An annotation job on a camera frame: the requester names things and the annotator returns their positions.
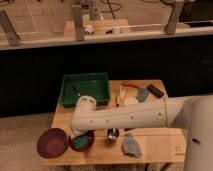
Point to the purple bowl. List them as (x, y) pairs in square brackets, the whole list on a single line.
[(52, 143)]

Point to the metal cup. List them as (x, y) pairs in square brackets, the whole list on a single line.
[(112, 134)]

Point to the red bowl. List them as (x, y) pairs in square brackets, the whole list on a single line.
[(89, 134)]

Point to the grey post right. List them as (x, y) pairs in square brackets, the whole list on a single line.
[(170, 27)]

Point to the small tool in tray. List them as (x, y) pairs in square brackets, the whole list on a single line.
[(77, 91)]

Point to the green plastic tray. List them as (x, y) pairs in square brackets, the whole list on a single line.
[(91, 84)]

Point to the blue-grey cloth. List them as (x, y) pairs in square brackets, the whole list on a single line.
[(130, 146)]

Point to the blue small sponge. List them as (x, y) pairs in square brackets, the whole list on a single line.
[(143, 93)]

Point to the grey post left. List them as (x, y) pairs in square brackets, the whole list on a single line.
[(11, 35)]

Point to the red carrot-like stick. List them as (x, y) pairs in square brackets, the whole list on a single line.
[(130, 85)]

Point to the grey post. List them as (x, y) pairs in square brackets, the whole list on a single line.
[(78, 22), (11, 35), (170, 27)]

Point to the black rectangular block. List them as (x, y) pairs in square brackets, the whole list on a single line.
[(157, 92)]

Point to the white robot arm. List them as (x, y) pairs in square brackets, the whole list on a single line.
[(193, 113)]

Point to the green sponge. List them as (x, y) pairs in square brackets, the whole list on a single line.
[(81, 142)]

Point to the yellow white utensils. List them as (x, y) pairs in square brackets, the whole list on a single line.
[(120, 96)]

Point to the grey post middle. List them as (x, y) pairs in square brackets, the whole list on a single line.
[(78, 22)]

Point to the white cylindrical container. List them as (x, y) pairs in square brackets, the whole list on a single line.
[(130, 101)]

